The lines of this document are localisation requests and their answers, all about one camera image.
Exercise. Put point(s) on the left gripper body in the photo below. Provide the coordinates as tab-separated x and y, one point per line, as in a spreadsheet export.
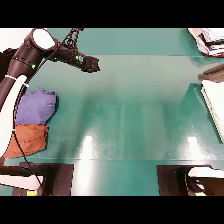
89	63

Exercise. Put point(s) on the grey-brown T-shirt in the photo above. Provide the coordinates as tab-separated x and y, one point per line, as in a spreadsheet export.
213	74

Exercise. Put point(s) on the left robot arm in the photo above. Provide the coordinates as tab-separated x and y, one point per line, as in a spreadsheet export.
23	56

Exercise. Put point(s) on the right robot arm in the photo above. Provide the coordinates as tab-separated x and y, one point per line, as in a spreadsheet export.
204	173

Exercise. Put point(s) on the blue garment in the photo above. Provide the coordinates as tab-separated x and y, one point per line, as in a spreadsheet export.
36	106

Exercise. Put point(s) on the rust brown garment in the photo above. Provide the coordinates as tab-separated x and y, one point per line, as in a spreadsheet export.
30	140

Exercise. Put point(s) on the white garment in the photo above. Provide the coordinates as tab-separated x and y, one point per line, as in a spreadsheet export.
215	103

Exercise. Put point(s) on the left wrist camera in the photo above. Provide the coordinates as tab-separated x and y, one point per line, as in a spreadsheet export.
71	38

